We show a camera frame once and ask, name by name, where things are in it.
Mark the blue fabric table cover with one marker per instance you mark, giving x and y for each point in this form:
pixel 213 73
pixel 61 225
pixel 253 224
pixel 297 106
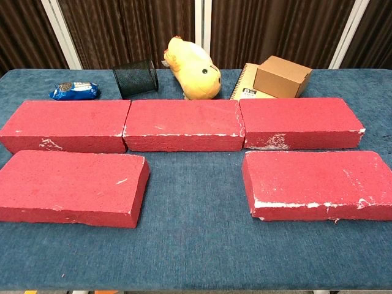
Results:
pixel 196 245

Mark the blue cookie packet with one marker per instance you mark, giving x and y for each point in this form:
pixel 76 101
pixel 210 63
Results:
pixel 76 91

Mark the red foam brick white-chipped edge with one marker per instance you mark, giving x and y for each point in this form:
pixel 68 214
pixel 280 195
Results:
pixel 306 180

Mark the black mesh pen cup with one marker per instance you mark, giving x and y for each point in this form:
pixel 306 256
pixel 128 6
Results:
pixel 134 79

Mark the white partition post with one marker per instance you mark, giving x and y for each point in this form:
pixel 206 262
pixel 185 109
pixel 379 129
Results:
pixel 349 33
pixel 61 36
pixel 202 18

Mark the yellow plush toy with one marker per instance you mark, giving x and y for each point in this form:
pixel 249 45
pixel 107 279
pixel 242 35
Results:
pixel 196 73

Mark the brown cardboard box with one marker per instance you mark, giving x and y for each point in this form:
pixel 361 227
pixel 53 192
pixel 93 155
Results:
pixel 275 79

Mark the red foam brick small scratch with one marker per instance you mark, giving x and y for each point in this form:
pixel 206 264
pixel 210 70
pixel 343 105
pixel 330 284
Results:
pixel 67 183

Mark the brown spiral notebook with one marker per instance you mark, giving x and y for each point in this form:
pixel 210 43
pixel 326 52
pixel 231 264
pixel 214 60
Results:
pixel 246 79

